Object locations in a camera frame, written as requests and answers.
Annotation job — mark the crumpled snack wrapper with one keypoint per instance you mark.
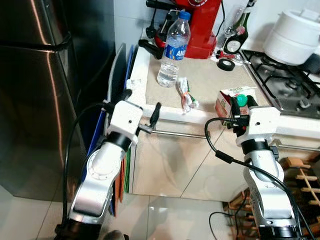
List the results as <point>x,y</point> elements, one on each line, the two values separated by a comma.
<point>185,97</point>

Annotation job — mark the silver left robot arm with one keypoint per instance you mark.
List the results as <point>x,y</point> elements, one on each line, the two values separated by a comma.
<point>100,175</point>

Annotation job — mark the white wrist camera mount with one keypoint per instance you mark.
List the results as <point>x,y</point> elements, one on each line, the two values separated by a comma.
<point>125,117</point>
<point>264,122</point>

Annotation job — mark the clear plastic water bottle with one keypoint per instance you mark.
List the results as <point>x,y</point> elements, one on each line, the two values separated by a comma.
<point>174,50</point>

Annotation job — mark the clear wine glass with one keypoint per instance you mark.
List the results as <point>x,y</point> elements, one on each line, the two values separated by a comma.
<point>235,20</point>

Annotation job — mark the black pot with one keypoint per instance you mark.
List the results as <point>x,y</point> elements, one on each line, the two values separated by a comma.
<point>312,64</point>

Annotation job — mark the red espresso machine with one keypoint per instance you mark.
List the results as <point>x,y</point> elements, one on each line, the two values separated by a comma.
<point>202,25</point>

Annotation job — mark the dark wine bottle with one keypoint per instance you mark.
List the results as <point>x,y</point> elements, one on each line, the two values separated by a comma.
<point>233,46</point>

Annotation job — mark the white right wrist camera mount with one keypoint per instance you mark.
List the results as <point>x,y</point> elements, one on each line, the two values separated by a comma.
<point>264,122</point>

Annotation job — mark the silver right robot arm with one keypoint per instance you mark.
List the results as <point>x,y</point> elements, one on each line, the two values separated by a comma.
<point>267,195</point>

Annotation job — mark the beige kitchen cabinet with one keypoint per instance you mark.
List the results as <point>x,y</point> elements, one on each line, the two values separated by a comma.
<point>170,165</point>

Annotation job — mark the grey left robot leg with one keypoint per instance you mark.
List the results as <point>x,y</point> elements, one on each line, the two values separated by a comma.
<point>114,236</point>

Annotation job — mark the black tape roll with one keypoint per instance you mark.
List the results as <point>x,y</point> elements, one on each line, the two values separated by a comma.
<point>220,63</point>

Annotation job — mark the steel gas stove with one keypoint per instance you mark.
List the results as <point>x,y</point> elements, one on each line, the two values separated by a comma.
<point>285,85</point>

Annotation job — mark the wooden wine rack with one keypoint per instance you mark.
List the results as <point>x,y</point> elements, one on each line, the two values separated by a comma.
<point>300,175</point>

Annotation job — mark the white cooking pot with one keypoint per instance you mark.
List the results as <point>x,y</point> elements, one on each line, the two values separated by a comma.
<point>292,37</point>

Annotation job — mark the blue board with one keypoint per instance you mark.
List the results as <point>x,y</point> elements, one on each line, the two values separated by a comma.
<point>131,65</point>

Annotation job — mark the juice carton with green cap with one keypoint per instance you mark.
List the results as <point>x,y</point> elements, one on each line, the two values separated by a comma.
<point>225,102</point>

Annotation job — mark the orange board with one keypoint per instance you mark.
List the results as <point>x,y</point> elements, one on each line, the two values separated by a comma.
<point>120,180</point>

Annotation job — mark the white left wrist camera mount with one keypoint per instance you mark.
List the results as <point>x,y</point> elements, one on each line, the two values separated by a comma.
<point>125,117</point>

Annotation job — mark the tall stainless steel fridge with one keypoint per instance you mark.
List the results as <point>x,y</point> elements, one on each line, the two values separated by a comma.
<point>35,100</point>

